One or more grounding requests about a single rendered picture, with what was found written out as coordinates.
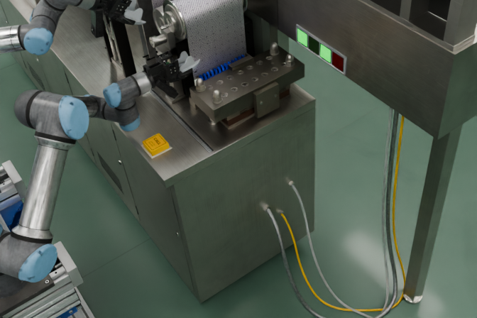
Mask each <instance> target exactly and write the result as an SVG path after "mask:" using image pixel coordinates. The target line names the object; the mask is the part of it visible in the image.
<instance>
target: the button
mask: <svg viewBox="0 0 477 318"><path fill-rule="evenodd" d="M143 146H144V147H145V149H146V150H147V151H148V152H149V153H150V154H151V155H152V156H154V155H157V154H158V153H160V152H162V151H164V150H166V149H168V148H169V144H168V142H167V141H166V140H165V139H164V138H163V137H162V136H161V135H160V134H159V133H158V134H156V135H154V136H152V137H150V138H148V139H146V140H144V141H143Z"/></svg>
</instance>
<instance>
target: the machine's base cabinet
mask: <svg viewBox="0 0 477 318"><path fill-rule="evenodd" d="M24 24H26V23H25V22H24V20H23V19H22V18H21V17H20V16H19V15H18V14H17V13H16V11H15V10H14V9H13V8H12V6H11V5H10V4H9V3H8V1H7V0H0V28H1V27H7V26H17V25H24ZM11 54H12V55H13V56H14V58H15V59H16V61H17V62H18V63H19V65H20V66H21V67H22V68H23V70H24V71H25V72H26V74H27V75H28V76H29V77H30V79H31V80H32V82H33V83H34V85H35V86H36V87H37V88H38V89H39V90H43V91H45V92H52V93H55V94H61V95H68V96H84V95H86V94H85V93H84V91H83V90H82V89H81V88H80V86H79V85H78V84H77V83H76V81H74V80H73V79H72V77H71V76H70V75H69V74H68V73H67V71H66V70H65V69H64V67H63V66H62V65H61V64H60V63H59V62H58V61H57V60H56V59H55V57H54V56H53V55H52V53H51V52H50V51H48V52H47V53H45V54H43V55H34V54H31V53H29V52H28V51H27V50H22V51H17V52H11ZM315 112H316V107H314V108H312V109H310V110H309V111H306V112H305V113H303V114H301V115H299V116H298V117H296V118H294V119H292V120H290V121H288V122H287V123H285V124H283V125H282V126H279V127H277V128H276V129H274V130H272V131H270V132H268V133H267V134H265V135H263V136H261V137H260V138H257V139H256V140H254V141H252V142H250V143H248V144H246V145H245V146H243V147H241V148H239V149H238V150H235V151H234V152H232V153H230V154H228V155H226V156H224V157H223V158H221V159H219V160H217V161H215V162H214V163H212V164H210V165H208V166H206V167H205V168H202V169H201V170H199V171H197V172H195V173H193V174H192V175H190V176H188V177H186V178H185V179H183V180H181V181H179V182H177V183H175V184H174V185H171V186H170V187H168V188H165V187H164V186H163V184H162V183H161V182H160V180H159V179H158V178H157V177H156V176H155V175H154V174H153V173H152V172H151V170H150V169H149V168H148V166H147V165H146V164H145V163H144V162H143V161H142V160H141V159H140V158H139V156H138V155H137V154H136V152H135V151H134V150H133V149H132V148H131V147H130V145H129V144H128V143H127V142H126V141H125V140H124V138H123V137H122V136H121V135H120V134H119V132H118V131H117V130H116V129H115V128H114V127H113V126H112V125H111V123H110V122H109V121H108V120H105V119H99V118H89V125H88V129H87V132H86V133H85V134H84V136H83V137H82V138H81V139H78V140H77V141H78V142H79V144H80V145H81V146H82V147H83V149H84V150H85V152H86V153H87V155H88V156H89V157H90V158H91V159H92V161H93V162H94V164H95V165H96V166H97V167H98V168H99V170H100V171H101V173H102V174H103V176H104V177H105V178H106V179H107V181H108V182H109V184H110V185H111V186H112V187H113V188H114V190H115V191H116V193H117V194H118V195H119V196H120V198H121V199H122V200H123V202H124V203H125V205H126V206H127V207H128V208H129V210H130V211H131V213H132V214H133V215H134V216H135V218H136V219H137V220H138V222H139V223H140V224H141V226H142V227H143V228H144V229H145V231H146V232H147V234H148V235H149V236H150V237H151V239H152V240H153V241H154V243H155V244H156V246H157V247H158V248H159V249H160V251H161V252H162V253H163V255H164V256H165V257H166V258H167V260H168V261H169V263H170V264H171V265H172V267H173V268H174V269H175V270H176V272H177V273H178V275H179V276H180V277H181V278H182V280H183V281H184V282H185V284H186V285H187V286H188V288H189V289H190V290H191V291H192V293H193V294H194V296H195V297H196V298H197V299H198V301H199V302H200V303H202V302H204V301H205V300H207V299H209V298H210V297H211V296H213V295H215V294H217V293H218V292H219V291H221V290H223V289H224V288H225V287H227V286H229V285H230V284H232V283H234V282H235V281H237V280H238V279H239V278H241V277H243V276H244V275H246V274H247V273H249V272H251V271H252V270H254V269H255V268H257V267H258V266H260V265H261V264H263V263H264V262H266V261H268V260H269V259H271V258H272V257H273V256H276V255H277V254H279V253H280V252H281V250H280V244H279V241H278V237H277V234H276V231H275V228H274V226H273V223H272V221H271V219H270V217H269V215H268V213H267V212H264V211H263V208H264V206H266V205H269V206H270V210H271V212H272V214H273V216H274V217H275V220H276V222H277V224H278V227H279V230H280V234H281V236H282V240H283V245H284V248H285V249H286V248H288V247H289V246H291V245H292V244H293V240H292V236H291V233H290V230H289V229H288V226H287V224H286V222H285V220H284V219H283V217H282V216H280V215H279V214H278V212H279V211H280V210H283V211H284V214H283V215H284V216H285V218H286V219H287V222H288V224H289V225H290V228H291V230H292V233H293V236H294V238H295V243H296V242H297V241H299V240H300V239H302V238H303V237H305V236H306V235H307V230H306V226H305V219H304V216H303V213H302V208H301V205H300V202H299V199H298V197H297V195H296V193H295V191H294V190H293V188H292V187H291V186H289V182H290V181H293V182H294V183H295V188H296V189H297V191H298V193H299V195H300V197H301V200H302V203H303V206H304V208H305V213H306V217H307V223H308V227H309V233H311V232H313V231H314V178H315Z"/></svg>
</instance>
